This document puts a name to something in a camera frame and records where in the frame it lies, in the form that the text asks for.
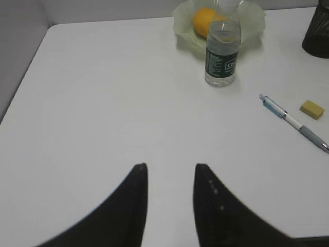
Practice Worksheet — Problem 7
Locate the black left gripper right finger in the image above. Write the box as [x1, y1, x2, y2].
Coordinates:
[194, 164, 328, 246]

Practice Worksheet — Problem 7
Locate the blue and white pen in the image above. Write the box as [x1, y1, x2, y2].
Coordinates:
[259, 94, 328, 153]

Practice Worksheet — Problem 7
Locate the clear water bottle green label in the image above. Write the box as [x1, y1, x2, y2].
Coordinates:
[204, 0, 242, 87]

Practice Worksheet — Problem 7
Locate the plain yellow eraser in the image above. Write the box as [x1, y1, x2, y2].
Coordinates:
[300, 100, 325, 120]

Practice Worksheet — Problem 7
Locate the pale green wavy plate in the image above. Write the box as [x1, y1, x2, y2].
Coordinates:
[172, 1, 266, 55]

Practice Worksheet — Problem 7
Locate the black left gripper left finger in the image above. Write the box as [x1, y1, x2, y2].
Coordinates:
[41, 163, 148, 246]

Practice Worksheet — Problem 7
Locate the black mesh pen holder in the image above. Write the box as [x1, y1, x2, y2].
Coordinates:
[302, 0, 328, 59]

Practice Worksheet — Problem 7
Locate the yellow mango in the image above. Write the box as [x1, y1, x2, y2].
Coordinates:
[193, 8, 227, 38]

